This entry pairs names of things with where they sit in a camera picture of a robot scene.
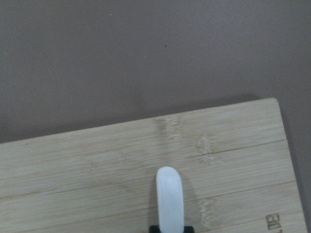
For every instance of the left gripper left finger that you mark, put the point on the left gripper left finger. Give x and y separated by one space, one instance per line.
154 229

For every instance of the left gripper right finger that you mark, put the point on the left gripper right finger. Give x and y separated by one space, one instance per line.
188 229

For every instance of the white ceramic spoon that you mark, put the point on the white ceramic spoon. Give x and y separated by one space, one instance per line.
170 202

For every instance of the bamboo cutting board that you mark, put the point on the bamboo cutting board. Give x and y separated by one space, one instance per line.
234 162

